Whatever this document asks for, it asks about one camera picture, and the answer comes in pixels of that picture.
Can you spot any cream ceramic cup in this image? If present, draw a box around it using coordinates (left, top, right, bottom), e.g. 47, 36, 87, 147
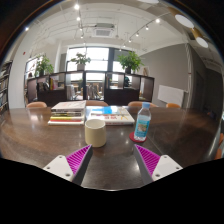
85, 119, 106, 147

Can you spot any orange chair far right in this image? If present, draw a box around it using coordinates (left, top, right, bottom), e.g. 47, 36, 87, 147
166, 103, 180, 108

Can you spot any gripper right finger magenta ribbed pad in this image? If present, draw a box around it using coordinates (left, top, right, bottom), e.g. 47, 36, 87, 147
133, 144, 182, 185

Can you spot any white board against wall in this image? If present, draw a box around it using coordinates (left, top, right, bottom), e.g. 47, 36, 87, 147
158, 85, 184, 106

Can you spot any potted plant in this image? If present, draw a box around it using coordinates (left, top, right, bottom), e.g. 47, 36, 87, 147
71, 53, 91, 71
118, 51, 143, 74
35, 55, 54, 77

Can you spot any left potted plant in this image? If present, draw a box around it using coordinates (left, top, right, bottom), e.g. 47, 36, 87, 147
35, 55, 54, 77

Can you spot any orange chair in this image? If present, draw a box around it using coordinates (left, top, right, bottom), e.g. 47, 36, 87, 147
86, 100, 108, 106
128, 101, 158, 108
214, 133, 224, 160
26, 101, 47, 108
166, 103, 180, 108

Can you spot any round pendant lamp far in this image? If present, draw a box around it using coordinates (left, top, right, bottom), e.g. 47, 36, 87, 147
191, 28, 208, 48

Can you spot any red round coaster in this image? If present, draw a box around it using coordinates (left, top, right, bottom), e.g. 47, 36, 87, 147
129, 132, 147, 143

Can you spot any right potted plant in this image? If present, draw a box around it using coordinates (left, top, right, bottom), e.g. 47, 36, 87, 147
118, 51, 143, 74

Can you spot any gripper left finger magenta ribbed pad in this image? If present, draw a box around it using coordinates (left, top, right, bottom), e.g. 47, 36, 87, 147
44, 145, 93, 185

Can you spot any orange chair far left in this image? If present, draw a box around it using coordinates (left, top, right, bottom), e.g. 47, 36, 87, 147
26, 101, 47, 108

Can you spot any round pendant lamp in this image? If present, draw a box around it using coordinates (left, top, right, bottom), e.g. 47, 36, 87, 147
191, 28, 208, 48
169, 7, 194, 29

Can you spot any clear water bottle blue cap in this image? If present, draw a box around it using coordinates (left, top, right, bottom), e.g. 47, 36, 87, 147
134, 102, 151, 141

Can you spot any orange chair middle right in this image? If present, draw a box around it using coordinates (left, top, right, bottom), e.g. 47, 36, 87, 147
128, 101, 158, 108

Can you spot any stack of books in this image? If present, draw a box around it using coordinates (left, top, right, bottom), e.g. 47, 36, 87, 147
48, 100, 86, 125

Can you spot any round pendant lamp near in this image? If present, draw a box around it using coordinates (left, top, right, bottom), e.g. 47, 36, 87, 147
169, 7, 194, 29

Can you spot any ceiling air conditioner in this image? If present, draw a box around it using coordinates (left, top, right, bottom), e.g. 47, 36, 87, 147
92, 23, 115, 37

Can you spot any orange chair right side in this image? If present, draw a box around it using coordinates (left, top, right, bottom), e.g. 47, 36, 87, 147
214, 133, 224, 160

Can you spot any flat colourful book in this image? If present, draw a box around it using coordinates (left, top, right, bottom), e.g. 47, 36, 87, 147
88, 106, 135, 125

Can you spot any dark wooden shelf unit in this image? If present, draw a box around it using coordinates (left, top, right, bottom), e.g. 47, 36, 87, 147
27, 70, 154, 106

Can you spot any bookshelf at left wall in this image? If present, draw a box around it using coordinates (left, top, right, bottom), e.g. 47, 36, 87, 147
0, 61, 12, 116

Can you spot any orange chair middle left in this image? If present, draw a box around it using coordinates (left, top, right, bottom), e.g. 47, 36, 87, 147
86, 100, 108, 106

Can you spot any middle potted plant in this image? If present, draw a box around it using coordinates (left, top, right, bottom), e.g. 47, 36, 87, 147
71, 53, 91, 71

